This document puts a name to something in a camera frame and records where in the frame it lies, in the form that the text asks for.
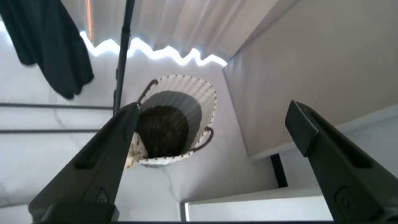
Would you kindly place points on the black short-sleeved shirt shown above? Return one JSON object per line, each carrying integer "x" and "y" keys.
{"x": 53, "y": 46}

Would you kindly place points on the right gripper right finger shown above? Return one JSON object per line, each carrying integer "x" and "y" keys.
{"x": 351, "y": 177}

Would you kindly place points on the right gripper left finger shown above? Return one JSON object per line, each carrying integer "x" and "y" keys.
{"x": 87, "y": 180}

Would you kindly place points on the white laundry basket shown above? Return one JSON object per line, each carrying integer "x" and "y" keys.
{"x": 199, "y": 93}

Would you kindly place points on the black clothes rack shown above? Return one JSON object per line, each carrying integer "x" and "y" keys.
{"x": 124, "y": 46}

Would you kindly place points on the pink clothes hanger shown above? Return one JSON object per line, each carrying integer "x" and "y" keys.
{"x": 89, "y": 18}

